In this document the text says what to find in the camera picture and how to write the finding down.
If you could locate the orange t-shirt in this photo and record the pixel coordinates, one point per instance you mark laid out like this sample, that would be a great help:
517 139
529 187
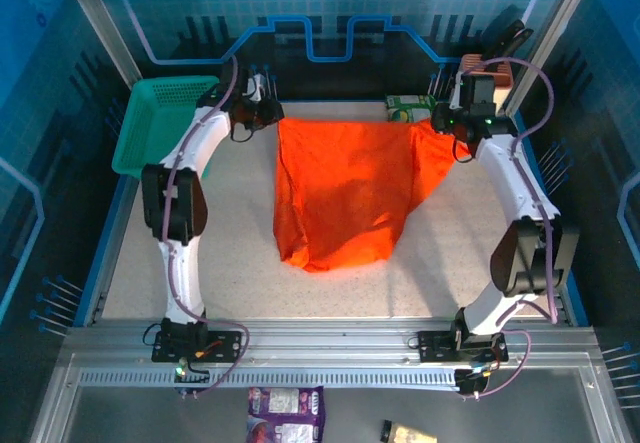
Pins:
345 188

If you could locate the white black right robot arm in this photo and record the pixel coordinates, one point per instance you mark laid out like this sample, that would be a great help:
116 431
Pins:
520 188

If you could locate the beige knife block brown top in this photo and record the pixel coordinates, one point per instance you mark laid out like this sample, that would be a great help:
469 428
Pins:
502 70

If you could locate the green snack bag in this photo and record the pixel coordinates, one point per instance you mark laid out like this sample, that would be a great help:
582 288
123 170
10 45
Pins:
407 107

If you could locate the green plastic basket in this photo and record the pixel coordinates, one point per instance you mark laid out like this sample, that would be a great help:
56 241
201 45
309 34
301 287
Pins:
155 123

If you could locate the purple snack bag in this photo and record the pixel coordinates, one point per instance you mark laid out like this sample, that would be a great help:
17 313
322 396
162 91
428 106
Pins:
285 413

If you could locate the beige packet black end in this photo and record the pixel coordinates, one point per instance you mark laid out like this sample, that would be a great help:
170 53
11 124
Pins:
410 433

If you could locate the aluminium corner post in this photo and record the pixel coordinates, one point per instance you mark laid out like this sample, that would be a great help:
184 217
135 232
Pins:
550 28
100 18

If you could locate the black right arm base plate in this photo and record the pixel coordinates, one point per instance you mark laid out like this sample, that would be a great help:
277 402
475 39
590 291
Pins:
432 345

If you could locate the aluminium front rail frame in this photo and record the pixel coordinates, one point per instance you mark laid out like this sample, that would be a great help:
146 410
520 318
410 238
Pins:
325 335

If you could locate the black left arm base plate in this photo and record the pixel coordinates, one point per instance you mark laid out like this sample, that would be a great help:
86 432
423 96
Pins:
225 345

